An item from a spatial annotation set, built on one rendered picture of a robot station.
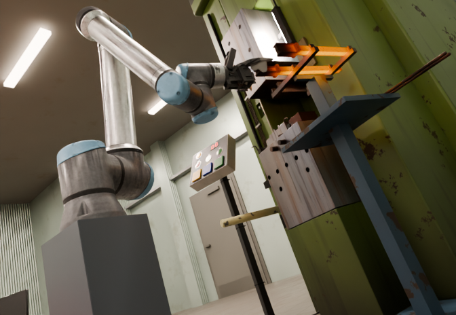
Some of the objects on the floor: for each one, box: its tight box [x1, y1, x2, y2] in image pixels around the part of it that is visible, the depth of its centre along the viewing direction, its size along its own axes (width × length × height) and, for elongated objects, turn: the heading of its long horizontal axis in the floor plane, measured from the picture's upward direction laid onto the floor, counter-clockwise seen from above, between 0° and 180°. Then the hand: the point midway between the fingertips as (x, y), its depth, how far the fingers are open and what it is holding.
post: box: [220, 176, 274, 315], centre depth 213 cm, size 4×4×108 cm
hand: (264, 69), depth 133 cm, fingers open, 14 cm apart
